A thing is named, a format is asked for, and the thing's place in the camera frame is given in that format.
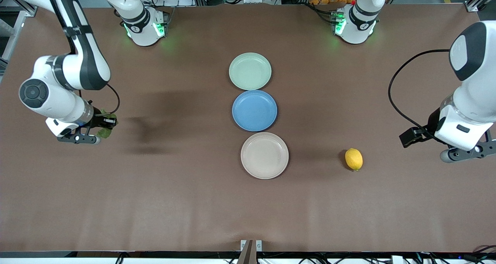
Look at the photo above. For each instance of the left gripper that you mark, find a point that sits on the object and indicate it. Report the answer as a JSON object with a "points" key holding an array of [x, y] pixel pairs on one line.
{"points": [[431, 126]]}

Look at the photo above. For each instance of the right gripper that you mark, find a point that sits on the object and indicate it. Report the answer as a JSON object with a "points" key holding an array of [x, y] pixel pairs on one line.
{"points": [[97, 121]]}

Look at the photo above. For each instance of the green lettuce leaf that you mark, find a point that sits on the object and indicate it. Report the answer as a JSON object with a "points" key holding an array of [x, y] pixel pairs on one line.
{"points": [[104, 133]]}

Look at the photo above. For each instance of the yellow lemon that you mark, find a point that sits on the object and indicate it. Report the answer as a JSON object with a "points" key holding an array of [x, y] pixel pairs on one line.
{"points": [[353, 159]]}

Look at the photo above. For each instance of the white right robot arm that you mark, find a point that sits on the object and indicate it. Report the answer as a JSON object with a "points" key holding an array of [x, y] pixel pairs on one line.
{"points": [[54, 101]]}

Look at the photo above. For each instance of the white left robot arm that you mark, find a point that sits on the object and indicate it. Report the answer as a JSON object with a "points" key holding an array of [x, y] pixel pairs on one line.
{"points": [[474, 97]]}

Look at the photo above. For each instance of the brown table cover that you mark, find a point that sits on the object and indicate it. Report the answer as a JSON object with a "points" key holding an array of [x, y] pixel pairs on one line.
{"points": [[174, 178]]}

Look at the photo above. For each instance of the small pale box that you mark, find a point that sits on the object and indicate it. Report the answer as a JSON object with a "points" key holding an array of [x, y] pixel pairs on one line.
{"points": [[398, 260]]}

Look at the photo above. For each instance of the beige plate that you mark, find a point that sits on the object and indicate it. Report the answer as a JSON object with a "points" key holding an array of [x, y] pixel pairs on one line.
{"points": [[264, 155]]}

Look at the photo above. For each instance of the blue plate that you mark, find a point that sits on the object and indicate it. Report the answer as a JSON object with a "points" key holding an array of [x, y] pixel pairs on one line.
{"points": [[254, 111]]}

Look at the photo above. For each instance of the pale green plate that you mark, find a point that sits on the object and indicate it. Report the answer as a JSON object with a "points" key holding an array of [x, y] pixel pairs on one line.
{"points": [[250, 72]]}

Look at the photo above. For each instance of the grey side frame bar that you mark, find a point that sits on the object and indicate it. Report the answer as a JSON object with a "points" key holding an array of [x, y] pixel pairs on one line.
{"points": [[11, 39]]}

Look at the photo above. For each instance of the metal table edge bracket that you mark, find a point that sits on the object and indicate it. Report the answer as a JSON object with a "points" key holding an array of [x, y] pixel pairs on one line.
{"points": [[259, 245]]}

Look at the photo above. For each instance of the brown mount bar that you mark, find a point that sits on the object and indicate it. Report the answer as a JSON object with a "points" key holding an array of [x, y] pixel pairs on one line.
{"points": [[247, 254]]}

